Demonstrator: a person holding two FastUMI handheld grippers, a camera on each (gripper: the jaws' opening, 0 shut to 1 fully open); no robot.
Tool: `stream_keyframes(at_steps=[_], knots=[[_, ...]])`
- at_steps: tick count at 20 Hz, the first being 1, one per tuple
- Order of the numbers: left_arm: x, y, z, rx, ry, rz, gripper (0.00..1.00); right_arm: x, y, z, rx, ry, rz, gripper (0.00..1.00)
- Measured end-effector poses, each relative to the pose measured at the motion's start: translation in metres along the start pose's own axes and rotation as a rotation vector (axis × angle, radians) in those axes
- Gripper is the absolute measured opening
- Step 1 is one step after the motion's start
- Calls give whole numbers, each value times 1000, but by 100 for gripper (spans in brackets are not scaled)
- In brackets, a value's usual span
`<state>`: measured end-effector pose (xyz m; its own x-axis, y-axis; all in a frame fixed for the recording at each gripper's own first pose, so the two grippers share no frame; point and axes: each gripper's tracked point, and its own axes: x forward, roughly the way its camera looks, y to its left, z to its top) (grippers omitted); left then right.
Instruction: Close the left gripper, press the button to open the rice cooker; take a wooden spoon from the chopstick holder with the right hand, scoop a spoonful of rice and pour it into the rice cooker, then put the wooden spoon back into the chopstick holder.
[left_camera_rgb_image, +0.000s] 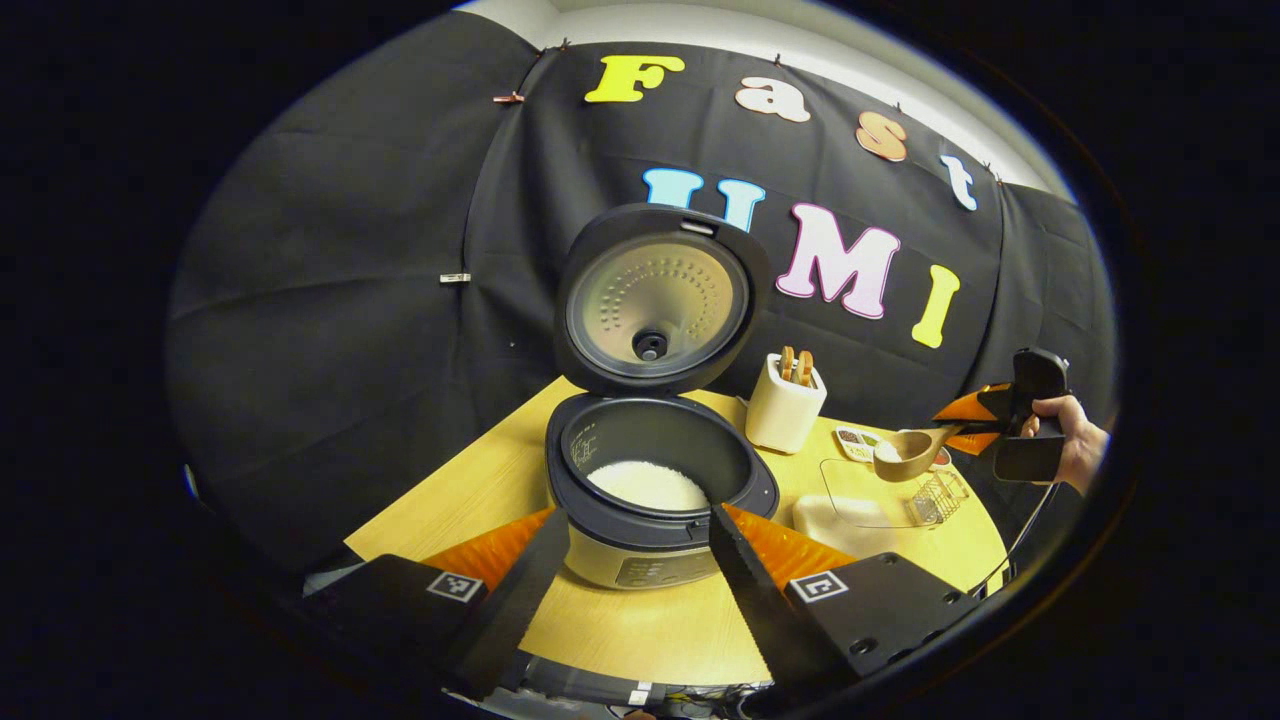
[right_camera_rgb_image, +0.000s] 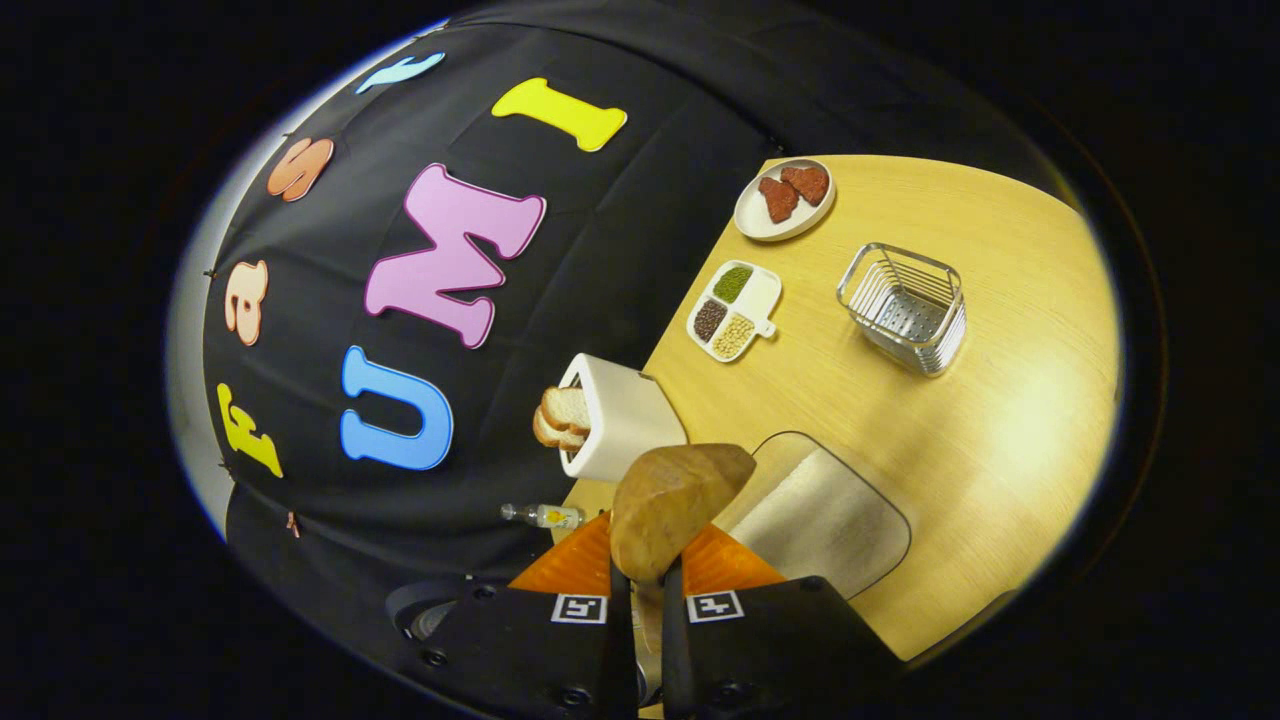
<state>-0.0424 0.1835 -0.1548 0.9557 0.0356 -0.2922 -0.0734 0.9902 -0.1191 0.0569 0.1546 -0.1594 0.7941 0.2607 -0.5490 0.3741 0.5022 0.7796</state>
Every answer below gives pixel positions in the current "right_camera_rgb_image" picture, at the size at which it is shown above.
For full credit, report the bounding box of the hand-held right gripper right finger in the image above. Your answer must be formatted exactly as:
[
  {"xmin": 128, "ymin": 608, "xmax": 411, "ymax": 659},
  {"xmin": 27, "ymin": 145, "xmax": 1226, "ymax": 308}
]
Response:
[{"xmin": 660, "ymin": 520, "xmax": 907, "ymax": 720}]

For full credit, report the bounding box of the metal wire chopstick holder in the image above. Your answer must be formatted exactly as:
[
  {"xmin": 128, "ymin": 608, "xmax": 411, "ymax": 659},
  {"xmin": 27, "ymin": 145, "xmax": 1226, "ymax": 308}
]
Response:
[{"xmin": 836, "ymin": 242, "xmax": 968, "ymax": 377}]

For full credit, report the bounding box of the dark grey rice cooker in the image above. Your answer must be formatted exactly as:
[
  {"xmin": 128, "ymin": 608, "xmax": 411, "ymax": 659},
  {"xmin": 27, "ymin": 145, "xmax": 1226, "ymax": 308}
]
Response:
[{"xmin": 385, "ymin": 575, "xmax": 481, "ymax": 651}]

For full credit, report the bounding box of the white rice container box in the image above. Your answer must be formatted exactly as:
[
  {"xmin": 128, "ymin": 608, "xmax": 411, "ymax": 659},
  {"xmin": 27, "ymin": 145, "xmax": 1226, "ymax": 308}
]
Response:
[{"xmin": 715, "ymin": 431, "xmax": 912, "ymax": 601}]

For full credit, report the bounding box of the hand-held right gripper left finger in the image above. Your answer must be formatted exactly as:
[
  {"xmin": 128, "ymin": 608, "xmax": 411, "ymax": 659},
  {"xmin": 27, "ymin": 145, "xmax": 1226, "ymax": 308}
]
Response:
[{"xmin": 420, "ymin": 510, "xmax": 641, "ymax": 720}]

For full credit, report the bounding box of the white toaster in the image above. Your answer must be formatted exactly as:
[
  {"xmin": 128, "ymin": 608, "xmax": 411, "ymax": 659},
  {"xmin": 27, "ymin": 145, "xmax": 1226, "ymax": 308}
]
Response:
[{"xmin": 558, "ymin": 353, "xmax": 689, "ymax": 483}]

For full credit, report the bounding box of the glass bottle yellow label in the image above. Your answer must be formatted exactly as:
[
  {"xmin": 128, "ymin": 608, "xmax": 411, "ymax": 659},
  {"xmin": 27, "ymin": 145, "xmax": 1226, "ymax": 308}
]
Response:
[{"xmin": 501, "ymin": 503, "xmax": 586, "ymax": 531}]

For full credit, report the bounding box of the white divided bean dish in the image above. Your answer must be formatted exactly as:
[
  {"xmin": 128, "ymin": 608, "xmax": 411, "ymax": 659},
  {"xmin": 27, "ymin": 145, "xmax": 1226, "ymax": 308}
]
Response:
[{"xmin": 686, "ymin": 260, "xmax": 782, "ymax": 363}]

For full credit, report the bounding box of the wooden spoon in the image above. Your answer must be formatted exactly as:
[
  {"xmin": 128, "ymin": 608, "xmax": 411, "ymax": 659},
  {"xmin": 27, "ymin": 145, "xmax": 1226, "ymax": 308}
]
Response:
[{"xmin": 608, "ymin": 443, "xmax": 758, "ymax": 661}]

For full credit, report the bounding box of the white round plate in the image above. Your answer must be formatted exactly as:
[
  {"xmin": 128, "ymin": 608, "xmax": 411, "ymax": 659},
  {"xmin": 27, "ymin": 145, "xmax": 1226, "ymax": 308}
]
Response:
[{"xmin": 734, "ymin": 158, "xmax": 837, "ymax": 243}]

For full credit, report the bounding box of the red meat piece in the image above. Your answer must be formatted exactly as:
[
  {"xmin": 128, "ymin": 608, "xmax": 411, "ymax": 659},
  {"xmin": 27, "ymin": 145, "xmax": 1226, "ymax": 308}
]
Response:
[
  {"xmin": 781, "ymin": 165, "xmax": 831, "ymax": 207},
  {"xmin": 757, "ymin": 176, "xmax": 801, "ymax": 224}
]

